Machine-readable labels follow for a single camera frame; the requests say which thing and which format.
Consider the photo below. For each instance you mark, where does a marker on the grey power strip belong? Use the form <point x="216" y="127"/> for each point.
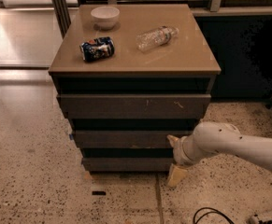
<point x="262" y="218"/>

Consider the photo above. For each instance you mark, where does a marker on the top drawer front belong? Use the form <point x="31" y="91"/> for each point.
<point x="134" y="106"/>

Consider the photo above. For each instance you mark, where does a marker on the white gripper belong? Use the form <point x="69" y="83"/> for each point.
<point x="178" y="152"/>

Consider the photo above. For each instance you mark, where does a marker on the clear plastic water bottle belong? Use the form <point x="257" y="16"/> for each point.
<point x="156" y="37"/>

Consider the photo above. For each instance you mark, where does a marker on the dark low cabinet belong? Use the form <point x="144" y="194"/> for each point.
<point x="242" y="46"/>

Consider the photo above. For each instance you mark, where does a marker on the crushed blue soda can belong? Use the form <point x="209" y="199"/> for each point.
<point x="97" y="48"/>

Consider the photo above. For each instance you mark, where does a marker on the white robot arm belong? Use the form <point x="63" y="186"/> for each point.
<point x="212" y="138"/>

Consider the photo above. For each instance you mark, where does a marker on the drawer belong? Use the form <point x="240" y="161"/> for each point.
<point x="127" y="164"/>
<point x="125" y="139"/>
<point x="134" y="106"/>

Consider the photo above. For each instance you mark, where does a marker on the bottom drawer front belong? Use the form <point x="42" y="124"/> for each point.
<point x="127" y="164"/>

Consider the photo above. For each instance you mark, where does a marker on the white ceramic bowl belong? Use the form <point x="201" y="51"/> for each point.
<point x="105" y="17"/>

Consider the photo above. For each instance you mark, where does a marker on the brown drawer cabinet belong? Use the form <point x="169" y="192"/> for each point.
<point x="185" y="65"/>

